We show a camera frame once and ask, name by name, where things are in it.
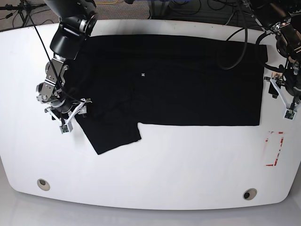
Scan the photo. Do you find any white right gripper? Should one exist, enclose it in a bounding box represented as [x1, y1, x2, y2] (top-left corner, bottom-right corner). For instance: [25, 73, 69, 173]
[45, 98, 92, 133]

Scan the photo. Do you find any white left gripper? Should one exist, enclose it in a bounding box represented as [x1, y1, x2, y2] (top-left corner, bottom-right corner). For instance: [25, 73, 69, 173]
[264, 73, 297, 120]

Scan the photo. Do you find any black T-shirt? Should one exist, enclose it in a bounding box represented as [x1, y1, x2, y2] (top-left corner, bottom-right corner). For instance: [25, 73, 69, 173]
[64, 35, 268, 154]

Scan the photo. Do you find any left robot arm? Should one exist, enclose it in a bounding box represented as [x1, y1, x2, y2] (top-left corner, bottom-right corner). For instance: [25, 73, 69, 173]
[236, 0, 301, 120]

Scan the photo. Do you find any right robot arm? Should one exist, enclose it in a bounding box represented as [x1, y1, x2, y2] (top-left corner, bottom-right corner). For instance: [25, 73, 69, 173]
[36, 0, 97, 133]

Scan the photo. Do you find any red tape rectangle marking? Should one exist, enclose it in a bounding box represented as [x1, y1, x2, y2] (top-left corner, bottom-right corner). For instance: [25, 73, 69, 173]
[263, 131, 284, 167]

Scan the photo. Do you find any black tripod stand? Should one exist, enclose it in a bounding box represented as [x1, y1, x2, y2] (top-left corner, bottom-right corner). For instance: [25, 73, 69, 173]
[0, 0, 47, 29]

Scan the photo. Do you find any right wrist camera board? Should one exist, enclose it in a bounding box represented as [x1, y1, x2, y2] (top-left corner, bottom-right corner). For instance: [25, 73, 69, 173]
[60, 125, 69, 134]

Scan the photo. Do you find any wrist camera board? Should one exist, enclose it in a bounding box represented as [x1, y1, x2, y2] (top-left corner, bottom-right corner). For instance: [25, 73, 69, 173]
[60, 125, 69, 134]
[284, 110, 295, 120]

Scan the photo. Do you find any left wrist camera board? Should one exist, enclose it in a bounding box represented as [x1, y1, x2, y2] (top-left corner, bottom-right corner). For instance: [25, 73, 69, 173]
[284, 110, 295, 120]

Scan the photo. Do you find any left table cable grommet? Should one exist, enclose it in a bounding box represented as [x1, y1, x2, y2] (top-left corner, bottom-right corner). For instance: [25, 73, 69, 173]
[37, 179, 50, 191]

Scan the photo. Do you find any table cable grommet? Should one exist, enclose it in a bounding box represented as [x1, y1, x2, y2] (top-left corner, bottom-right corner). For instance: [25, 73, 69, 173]
[243, 188, 257, 201]
[37, 179, 50, 191]

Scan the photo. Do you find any right table cable grommet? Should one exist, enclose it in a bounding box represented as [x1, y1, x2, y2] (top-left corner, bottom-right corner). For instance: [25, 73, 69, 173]
[243, 188, 257, 201]

